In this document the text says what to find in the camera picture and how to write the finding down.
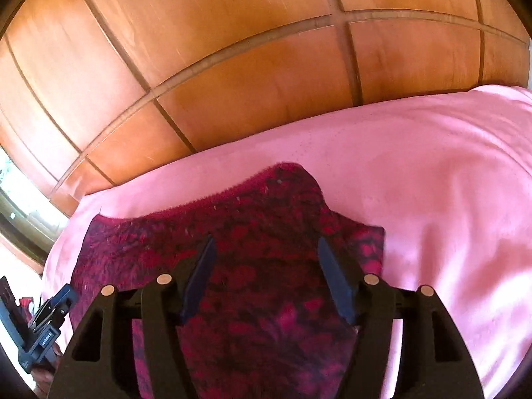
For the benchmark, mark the red cloth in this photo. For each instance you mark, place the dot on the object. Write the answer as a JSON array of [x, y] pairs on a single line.
[[27, 305]]

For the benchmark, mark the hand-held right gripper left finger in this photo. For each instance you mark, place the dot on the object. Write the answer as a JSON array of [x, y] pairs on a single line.
[[199, 282]]

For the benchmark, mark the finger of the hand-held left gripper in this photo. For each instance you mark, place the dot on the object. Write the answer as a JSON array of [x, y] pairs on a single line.
[[62, 297]]

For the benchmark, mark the wooden wardrobe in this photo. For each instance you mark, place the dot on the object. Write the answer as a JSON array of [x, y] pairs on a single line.
[[249, 50]]

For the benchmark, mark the window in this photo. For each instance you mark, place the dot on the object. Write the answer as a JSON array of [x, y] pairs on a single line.
[[20, 203]]

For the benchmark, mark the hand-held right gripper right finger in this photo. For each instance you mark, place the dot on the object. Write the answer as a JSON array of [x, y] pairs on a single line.
[[336, 282]]

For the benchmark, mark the maroon knitted garment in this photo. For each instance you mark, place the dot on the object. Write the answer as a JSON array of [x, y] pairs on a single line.
[[257, 237]]

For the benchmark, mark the pink bed sheet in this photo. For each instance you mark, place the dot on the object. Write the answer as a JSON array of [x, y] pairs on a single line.
[[436, 174]]

